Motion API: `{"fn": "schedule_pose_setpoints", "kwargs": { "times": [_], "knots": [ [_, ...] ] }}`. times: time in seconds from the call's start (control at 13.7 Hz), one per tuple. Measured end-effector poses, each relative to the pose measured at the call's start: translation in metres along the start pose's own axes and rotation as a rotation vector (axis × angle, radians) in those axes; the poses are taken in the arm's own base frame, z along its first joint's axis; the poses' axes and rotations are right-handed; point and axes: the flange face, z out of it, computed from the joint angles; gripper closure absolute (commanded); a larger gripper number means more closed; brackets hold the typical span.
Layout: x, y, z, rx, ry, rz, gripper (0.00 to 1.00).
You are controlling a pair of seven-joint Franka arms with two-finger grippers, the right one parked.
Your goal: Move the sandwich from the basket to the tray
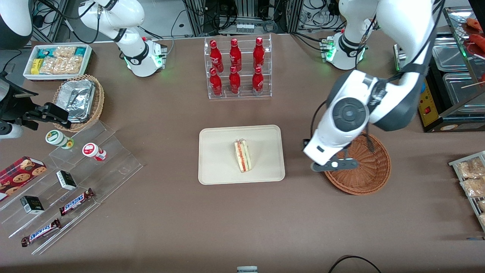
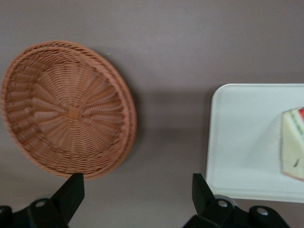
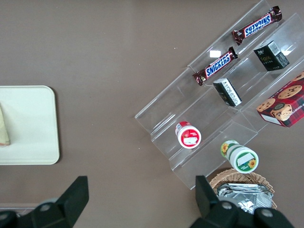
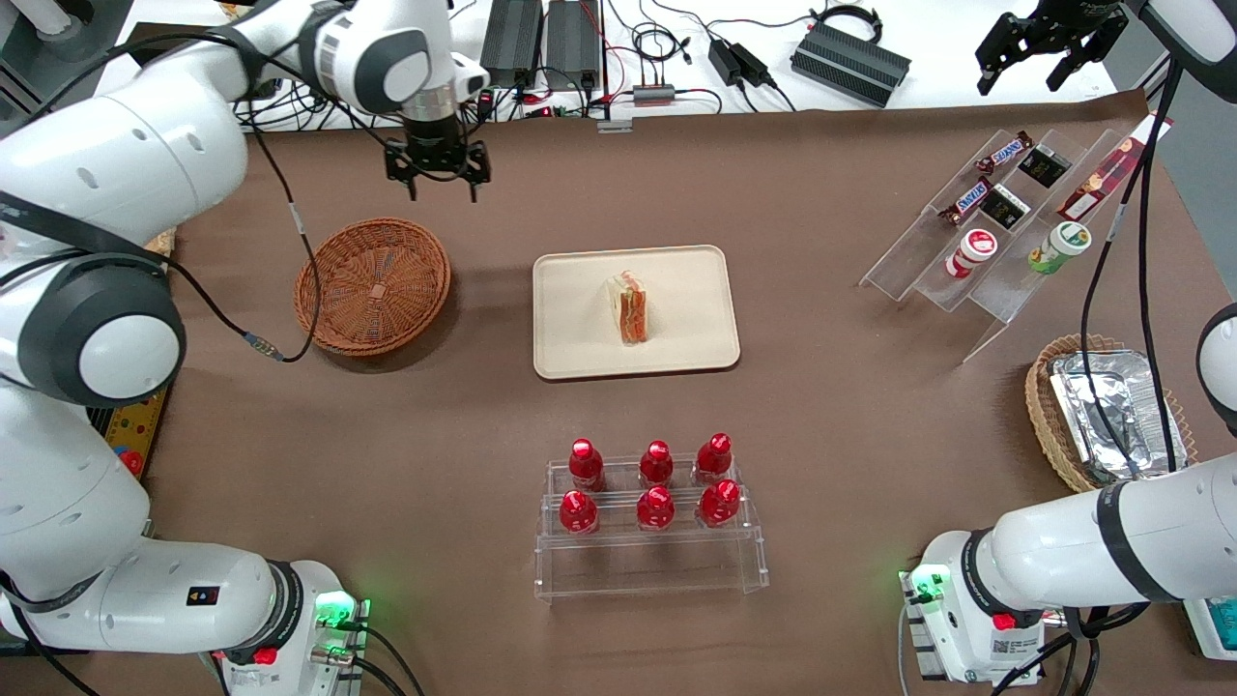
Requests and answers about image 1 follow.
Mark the green lid yogurt cup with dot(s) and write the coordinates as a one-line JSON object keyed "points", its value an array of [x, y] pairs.
{"points": [[55, 137]]}

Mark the yellow snack packet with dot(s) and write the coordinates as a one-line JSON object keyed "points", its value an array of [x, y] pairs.
{"points": [[36, 66]]}

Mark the cream plastic serving tray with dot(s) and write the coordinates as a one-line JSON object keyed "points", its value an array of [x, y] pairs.
{"points": [[219, 154]]}

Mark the light tan wicker basket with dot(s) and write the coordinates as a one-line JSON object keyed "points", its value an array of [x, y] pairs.
{"points": [[99, 102]]}

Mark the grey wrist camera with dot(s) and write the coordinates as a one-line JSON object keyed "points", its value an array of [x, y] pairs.
{"points": [[9, 131], [341, 165]]}

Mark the silver foil container stack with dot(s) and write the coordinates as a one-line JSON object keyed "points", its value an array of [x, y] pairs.
{"points": [[77, 98]]}

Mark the white power strip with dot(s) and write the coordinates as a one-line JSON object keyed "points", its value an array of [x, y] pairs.
{"points": [[244, 28]]}

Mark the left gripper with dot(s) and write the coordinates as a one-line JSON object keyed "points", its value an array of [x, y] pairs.
{"points": [[305, 142]]}

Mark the clear large cracker bag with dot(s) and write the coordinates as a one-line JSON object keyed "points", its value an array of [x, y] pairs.
{"points": [[60, 65]]}

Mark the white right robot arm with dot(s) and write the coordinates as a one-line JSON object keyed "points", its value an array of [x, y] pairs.
{"points": [[132, 15]]}

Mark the black food warmer cabinet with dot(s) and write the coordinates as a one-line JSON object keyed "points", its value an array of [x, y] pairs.
{"points": [[430, 98]]}

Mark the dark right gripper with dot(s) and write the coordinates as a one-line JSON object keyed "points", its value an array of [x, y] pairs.
{"points": [[17, 108]]}

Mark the small black carton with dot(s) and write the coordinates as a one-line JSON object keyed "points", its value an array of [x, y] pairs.
{"points": [[66, 180], [32, 204]]}

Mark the red plaid cookie box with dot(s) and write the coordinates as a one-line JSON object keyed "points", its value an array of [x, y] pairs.
{"points": [[19, 172]]}

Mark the clear acrylic stepped shelf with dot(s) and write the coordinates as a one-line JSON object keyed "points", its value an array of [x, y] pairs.
{"points": [[113, 167]]}

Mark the teal snack packet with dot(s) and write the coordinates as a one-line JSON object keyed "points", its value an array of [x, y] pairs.
{"points": [[45, 52], [80, 51]]}

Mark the brown round wicker basket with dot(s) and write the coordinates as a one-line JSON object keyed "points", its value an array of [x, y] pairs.
{"points": [[371, 170]]}

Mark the clear small cracker bag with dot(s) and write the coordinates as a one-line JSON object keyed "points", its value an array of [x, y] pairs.
{"points": [[64, 51]]}

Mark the steel warmer pan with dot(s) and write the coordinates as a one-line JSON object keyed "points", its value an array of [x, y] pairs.
{"points": [[464, 91], [451, 53]]}

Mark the triangular sandwich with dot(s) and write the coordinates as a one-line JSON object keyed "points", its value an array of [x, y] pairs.
{"points": [[242, 155]]}

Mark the clear acrylic bottle rack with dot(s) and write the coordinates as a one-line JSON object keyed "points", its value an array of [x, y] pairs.
{"points": [[246, 94]]}

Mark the red cola bottle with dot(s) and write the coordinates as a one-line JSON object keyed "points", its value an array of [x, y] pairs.
{"points": [[258, 53], [235, 55], [234, 81], [258, 81], [216, 57], [216, 83]]}

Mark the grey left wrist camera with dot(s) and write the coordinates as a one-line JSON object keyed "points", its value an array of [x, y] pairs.
{"points": [[341, 165]]}

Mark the red lid yogurt cup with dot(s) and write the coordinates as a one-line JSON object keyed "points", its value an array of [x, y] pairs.
{"points": [[90, 149]]}

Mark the aluminium equipment rack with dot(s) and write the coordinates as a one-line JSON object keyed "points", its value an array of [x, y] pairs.
{"points": [[197, 19]]}

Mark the clear bag of pastries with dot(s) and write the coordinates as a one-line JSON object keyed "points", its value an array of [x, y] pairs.
{"points": [[471, 168], [482, 219], [475, 187], [482, 205]]}

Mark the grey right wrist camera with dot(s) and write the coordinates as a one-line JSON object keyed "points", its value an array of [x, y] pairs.
{"points": [[9, 131]]}

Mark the small grey device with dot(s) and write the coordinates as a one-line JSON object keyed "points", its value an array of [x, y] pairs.
{"points": [[247, 269]]}

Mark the brown Snickers bar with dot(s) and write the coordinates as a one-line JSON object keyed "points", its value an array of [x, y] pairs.
{"points": [[75, 201], [41, 232]]}

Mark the white rectangular snack bin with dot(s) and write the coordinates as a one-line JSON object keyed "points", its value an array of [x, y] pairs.
{"points": [[32, 76]]}

